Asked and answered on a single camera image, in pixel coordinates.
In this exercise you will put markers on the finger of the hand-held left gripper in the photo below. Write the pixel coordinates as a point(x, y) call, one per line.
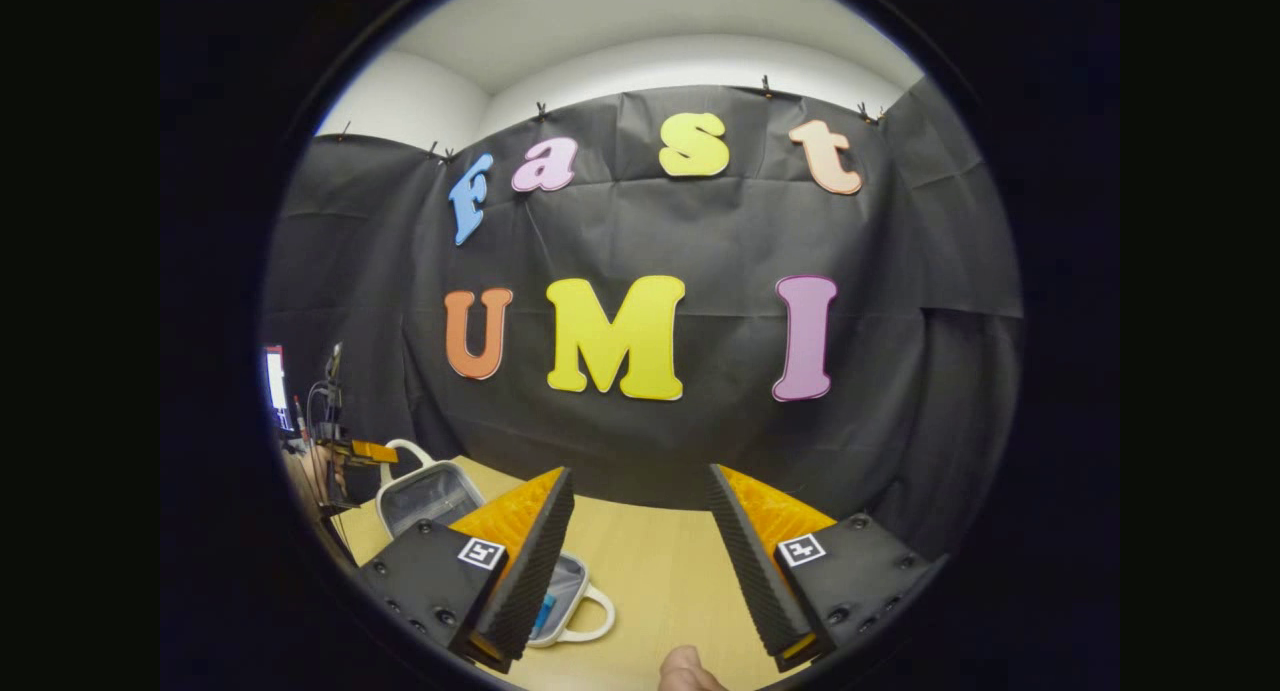
point(375, 453)

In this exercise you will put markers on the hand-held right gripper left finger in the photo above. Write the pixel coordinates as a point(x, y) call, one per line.
point(525, 581)

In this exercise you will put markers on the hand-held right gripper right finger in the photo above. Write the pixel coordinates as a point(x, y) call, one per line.
point(755, 571)

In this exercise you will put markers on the white and blue cream tube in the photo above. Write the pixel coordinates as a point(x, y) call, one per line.
point(545, 613)

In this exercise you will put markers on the small white suitcase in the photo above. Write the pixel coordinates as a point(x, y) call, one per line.
point(430, 496)

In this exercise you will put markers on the computer monitor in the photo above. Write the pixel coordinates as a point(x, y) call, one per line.
point(275, 381)

